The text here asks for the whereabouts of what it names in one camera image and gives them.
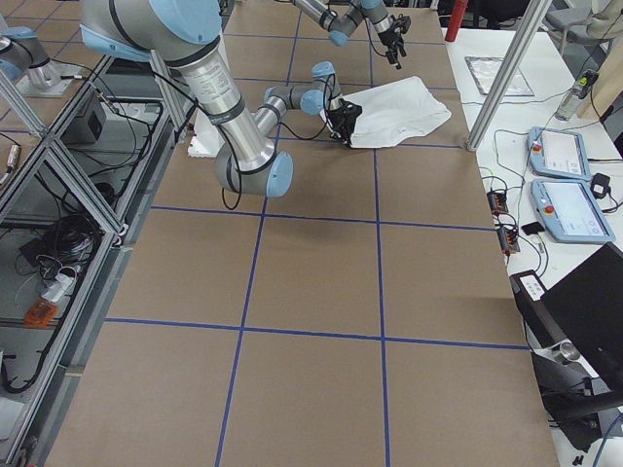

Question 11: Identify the grey water bottle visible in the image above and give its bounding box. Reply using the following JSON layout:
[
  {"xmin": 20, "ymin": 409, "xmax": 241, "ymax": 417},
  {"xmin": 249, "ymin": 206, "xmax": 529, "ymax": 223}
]
[{"xmin": 555, "ymin": 69, "xmax": 600, "ymax": 121}]

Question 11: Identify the red bottle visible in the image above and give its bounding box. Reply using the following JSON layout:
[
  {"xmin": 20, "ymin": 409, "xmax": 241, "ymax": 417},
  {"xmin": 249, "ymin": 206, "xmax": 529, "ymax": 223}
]
[{"xmin": 445, "ymin": 0, "xmax": 468, "ymax": 43}]

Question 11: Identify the white long-sleeve printed shirt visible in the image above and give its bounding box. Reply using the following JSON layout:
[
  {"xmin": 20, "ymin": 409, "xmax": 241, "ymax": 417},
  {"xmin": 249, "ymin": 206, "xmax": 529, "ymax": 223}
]
[{"xmin": 311, "ymin": 76, "xmax": 452, "ymax": 149}]

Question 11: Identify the blue teach pendant near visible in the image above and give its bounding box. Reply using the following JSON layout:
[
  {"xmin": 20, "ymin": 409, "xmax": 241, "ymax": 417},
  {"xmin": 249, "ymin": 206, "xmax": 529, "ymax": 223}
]
[{"xmin": 531, "ymin": 178, "xmax": 616, "ymax": 244}]

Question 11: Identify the blue teach pendant far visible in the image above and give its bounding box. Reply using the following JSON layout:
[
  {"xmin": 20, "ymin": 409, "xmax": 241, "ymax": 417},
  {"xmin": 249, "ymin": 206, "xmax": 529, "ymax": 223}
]
[{"xmin": 527, "ymin": 126, "xmax": 592, "ymax": 181}]

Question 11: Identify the aluminium frame post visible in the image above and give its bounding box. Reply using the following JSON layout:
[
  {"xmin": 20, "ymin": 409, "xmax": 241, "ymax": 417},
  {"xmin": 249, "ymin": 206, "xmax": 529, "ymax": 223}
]
[{"xmin": 465, "ymin": 0, "xmax": 552, "ymax": 152}]

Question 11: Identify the black laptop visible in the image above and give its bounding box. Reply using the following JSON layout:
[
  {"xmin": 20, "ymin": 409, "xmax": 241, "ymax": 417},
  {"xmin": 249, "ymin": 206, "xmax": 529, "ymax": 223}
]
[{"xmin": 510, "ymin": 242, "xmax": 622, "ymax": 389}]

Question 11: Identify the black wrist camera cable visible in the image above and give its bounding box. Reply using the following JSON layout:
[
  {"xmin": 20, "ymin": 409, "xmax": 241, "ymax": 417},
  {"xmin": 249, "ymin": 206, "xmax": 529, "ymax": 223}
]
[{"xmin": 276, "ymin": 72, "xmax": 342, "ymax": 142}]

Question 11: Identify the orange device under frame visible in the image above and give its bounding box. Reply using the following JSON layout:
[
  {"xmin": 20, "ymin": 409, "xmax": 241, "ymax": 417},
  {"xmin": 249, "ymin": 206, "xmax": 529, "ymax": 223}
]
[{"xmin": 23, "ymin": 299, "xmax": 57, "ymax": 327}]

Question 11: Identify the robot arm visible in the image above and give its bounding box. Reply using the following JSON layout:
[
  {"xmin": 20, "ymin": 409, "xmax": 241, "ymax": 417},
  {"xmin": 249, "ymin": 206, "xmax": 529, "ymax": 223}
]
[
  {"xmin": 81, "ymin": 1, "xmax": 362, "ymax": 198},
  {"xmin": 291, "ymin": 0, "xmax": 411, "ymax": 69}
]

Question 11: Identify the blue teach pendant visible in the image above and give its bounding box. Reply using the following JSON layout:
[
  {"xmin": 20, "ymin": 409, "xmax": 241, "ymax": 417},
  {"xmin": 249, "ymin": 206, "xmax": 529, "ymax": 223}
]
[
  {"xmin": 531, "ymin": 178, "xmax": 616, "ymax": 244},
  {"xmin": 527, "ymin": 126, "xmax": 592, "ymax": 181}
]

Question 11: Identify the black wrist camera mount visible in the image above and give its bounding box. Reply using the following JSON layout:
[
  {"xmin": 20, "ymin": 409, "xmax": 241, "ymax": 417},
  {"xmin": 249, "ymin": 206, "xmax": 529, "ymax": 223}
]
[{"xmin": 336, "ymin": 99, "xmax": 362, "ymax": 131}]

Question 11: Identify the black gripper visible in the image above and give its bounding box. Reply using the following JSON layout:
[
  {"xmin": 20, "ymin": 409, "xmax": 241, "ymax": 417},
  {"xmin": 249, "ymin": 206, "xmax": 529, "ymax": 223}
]
[
  {"xmin": 377, "ymin": 24, "xmax": 407, "ymax": 70},
  {"xmin": 326, "ymin": 104, "xmax": 358, "ymax": 148}
]

